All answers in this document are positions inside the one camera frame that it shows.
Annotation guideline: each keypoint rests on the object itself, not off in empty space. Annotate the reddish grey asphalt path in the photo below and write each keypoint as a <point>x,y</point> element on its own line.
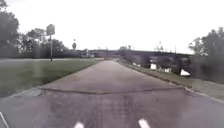
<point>110,76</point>

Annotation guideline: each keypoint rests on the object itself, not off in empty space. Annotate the long dark bridge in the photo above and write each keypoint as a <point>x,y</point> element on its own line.
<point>133,53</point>

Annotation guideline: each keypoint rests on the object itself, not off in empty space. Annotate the small sign on pole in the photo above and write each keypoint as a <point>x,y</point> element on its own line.
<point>74,45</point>

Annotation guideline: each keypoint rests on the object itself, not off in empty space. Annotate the robot's own part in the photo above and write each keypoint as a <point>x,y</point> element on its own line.
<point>79,125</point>
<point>144,123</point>

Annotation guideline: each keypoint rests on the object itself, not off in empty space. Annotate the grass verge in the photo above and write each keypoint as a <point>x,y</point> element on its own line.
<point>206,86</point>
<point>33,73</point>

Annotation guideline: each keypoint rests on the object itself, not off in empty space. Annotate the pale kerb strip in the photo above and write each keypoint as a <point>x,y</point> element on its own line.
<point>203,95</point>

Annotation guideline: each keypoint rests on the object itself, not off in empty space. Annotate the group of dark trees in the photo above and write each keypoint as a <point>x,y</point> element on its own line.
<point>210,46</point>

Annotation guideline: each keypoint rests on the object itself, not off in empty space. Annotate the row of trees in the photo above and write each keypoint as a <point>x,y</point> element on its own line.
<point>8,33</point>

